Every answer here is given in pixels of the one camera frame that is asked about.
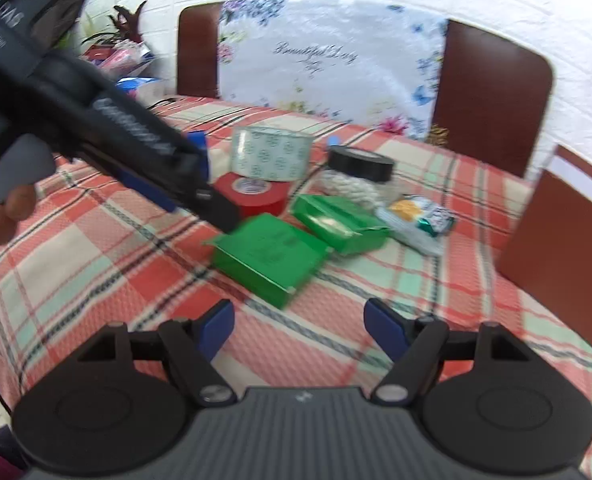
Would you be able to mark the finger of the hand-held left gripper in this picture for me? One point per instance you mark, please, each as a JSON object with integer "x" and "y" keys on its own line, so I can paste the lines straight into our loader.
{"x": 198, "y": 152}
{"x": 216, "y": 210}

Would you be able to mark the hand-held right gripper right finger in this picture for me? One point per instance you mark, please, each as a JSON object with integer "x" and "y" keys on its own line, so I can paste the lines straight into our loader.
{"x": 383, "y": 327}

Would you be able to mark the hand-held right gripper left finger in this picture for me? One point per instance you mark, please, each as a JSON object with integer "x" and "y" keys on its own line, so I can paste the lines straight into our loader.
{"x": 217, "y": 327}

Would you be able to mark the large green box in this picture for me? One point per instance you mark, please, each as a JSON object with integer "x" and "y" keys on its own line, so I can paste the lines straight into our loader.
{"x": 266, "y": 255}

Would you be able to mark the clear patterned tape roll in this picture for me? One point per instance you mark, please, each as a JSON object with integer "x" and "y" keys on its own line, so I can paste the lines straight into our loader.
{"x": 271, "y": 160}

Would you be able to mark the person's left hand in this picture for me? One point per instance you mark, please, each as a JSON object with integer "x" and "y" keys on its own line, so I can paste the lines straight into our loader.
{"x": 1, "y": 230}

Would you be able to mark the red tape roll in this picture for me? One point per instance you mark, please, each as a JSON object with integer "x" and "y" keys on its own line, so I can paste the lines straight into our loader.
{"x": 263, "y": 205}

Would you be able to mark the pink packet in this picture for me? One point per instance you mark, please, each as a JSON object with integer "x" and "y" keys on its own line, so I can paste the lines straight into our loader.
{"x": 123, "y": 60}

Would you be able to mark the blue tissue pack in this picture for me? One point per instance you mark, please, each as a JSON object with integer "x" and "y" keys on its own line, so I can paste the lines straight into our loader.
{"x": 138, "y": 86}

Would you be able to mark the dark red potted plant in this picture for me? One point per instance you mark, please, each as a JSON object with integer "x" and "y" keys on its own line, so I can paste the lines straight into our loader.
{"x": 123, "y": 22}

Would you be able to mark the snack packet in plastic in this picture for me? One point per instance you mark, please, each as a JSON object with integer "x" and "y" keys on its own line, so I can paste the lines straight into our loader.
{"x": 410, "y": 241}

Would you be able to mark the small green box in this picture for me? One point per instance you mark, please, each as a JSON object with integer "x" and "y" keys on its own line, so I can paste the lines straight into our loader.
{"x": 336, "y": 227}

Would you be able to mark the green yellow snack packet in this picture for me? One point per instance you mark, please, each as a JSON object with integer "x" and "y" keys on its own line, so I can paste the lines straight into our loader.
{"x": 421, "y": 212}

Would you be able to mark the plaid blanket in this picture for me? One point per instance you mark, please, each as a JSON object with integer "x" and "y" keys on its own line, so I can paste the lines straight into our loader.
{"x": 101, "y": 270}

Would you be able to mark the small blue cylinder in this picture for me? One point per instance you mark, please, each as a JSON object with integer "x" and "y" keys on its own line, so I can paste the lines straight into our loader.
{"x": 333, "y": 140}

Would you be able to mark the floral Beautiful Day pillow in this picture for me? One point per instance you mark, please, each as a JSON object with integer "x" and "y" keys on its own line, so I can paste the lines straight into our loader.
{"x": 326, "y": 75}

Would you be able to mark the black-lidded clear jar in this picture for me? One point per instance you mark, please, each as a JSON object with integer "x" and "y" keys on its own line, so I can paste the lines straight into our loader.
{"x": 361, "y": 166}

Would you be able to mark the brown cardboard box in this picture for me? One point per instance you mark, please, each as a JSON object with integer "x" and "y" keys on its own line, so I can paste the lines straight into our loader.
{"x": 561, "y": 250}

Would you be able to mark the brown wooden headboard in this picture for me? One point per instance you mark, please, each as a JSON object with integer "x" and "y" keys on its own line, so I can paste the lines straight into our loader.
{"x": 486, "y": 100}

